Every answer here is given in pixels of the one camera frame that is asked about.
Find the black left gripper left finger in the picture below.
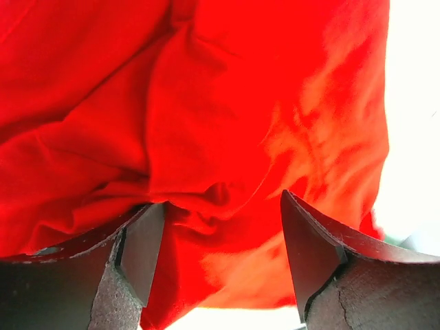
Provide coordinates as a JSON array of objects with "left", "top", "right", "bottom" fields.
[{"left": 1, "top": 204, "right": 164, "bottom": 330}]

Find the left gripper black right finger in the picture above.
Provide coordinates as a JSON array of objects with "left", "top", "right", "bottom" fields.
[{"left": 280, "top": 191, "right": 439, "bottom": 329}]

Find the red t-shirt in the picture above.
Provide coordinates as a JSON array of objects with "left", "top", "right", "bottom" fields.
[{"left": 1, "top": 1, "right": 390, "bottom": 329}]

